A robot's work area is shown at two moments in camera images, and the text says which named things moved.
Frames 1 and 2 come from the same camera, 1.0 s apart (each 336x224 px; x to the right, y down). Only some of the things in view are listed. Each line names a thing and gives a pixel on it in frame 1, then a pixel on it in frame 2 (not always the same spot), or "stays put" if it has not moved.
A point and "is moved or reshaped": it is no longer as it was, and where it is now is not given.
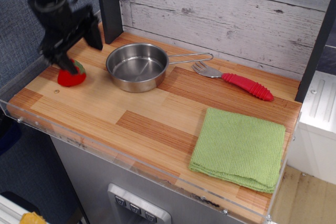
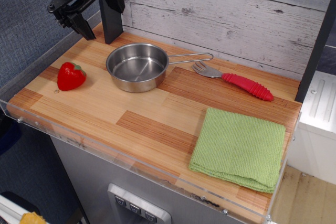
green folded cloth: [244, 150] stays put
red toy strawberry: [65, 78] is moved or reshaped
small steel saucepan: [142, 67] stays put
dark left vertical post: [109, 4] stays put
